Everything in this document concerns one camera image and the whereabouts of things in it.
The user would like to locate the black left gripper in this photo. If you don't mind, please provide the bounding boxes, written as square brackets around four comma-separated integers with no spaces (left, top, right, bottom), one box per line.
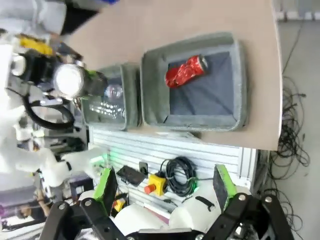
[23,49,109,97]

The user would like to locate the grey fabric basket plastic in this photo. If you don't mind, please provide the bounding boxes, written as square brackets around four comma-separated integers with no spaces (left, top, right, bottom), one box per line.
[80,62,143,132]

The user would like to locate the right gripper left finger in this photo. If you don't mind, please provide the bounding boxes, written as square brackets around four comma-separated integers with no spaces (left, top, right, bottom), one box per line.
[42,166,126,240]

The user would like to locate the white power strip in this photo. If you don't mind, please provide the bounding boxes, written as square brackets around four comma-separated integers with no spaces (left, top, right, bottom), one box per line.
[275,10,315,21]

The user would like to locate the black corrugated cable hose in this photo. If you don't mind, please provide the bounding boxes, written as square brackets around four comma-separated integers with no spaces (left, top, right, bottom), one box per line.
[22,96,76,131]

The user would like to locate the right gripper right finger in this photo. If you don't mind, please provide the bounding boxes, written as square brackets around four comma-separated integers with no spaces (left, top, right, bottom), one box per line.
[204,163,296,240]

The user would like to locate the crushed red can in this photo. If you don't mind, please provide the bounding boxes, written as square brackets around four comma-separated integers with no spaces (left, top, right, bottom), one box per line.
[164,54,209,89]

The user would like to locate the tangled black floor cables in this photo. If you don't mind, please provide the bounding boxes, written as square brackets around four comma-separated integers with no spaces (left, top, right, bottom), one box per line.
[268,74,312,181]

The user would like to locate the white coat figure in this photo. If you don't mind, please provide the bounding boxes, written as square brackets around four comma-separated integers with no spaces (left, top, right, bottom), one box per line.
[0,0,68,39]

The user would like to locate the black socket plate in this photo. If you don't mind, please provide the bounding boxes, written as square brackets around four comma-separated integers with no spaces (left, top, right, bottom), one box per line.
[138,160,149,175]

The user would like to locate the yellow emergency stop button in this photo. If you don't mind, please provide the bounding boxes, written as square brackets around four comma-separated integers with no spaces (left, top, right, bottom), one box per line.
[144,173,167,197]

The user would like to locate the coiled black cable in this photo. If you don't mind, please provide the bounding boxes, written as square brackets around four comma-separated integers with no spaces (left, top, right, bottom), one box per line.
[159,156,199,198]

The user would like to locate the grey fabric basket can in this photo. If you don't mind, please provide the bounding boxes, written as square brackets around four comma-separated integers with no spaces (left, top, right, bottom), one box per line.
[139,31,249,133]

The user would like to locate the small yellow emergency stop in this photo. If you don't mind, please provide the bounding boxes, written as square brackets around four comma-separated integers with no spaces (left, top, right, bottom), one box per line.
[113,198,126,213]

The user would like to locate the clear plastic bottle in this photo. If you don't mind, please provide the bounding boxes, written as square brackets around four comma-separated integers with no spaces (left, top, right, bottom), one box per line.
[88,84,127,119]

